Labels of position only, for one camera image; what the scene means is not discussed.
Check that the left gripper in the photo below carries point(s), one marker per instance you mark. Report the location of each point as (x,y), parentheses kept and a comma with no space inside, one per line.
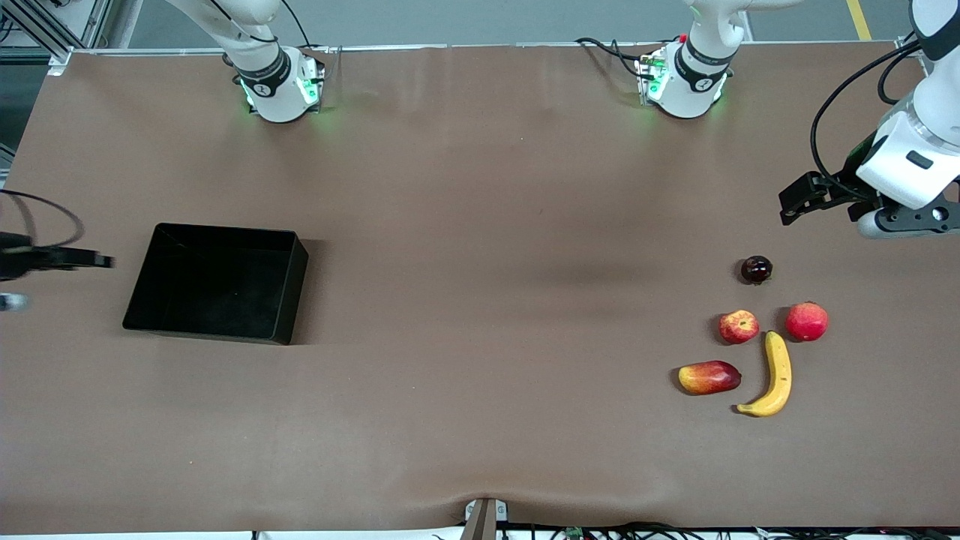
(845,185)

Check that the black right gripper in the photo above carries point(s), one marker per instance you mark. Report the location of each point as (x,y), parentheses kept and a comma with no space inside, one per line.
(16,256)

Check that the black plastic box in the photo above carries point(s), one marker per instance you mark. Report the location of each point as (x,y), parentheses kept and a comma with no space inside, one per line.
(217,292)

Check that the red yellow apple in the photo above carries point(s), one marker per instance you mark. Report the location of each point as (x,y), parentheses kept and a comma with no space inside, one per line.
(739,327)

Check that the yellow banana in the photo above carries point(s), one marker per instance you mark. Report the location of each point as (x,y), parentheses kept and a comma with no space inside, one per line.
(778,375)

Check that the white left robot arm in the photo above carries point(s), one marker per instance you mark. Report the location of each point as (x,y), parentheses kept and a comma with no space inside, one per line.
(694,82)

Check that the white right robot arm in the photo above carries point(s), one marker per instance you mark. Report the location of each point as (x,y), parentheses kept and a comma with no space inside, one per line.
(262,82)

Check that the red round apple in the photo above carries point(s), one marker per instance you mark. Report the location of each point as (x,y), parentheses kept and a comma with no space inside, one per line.
(807,322)

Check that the red yellow mango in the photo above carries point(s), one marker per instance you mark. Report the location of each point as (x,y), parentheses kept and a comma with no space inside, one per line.
(709,377)

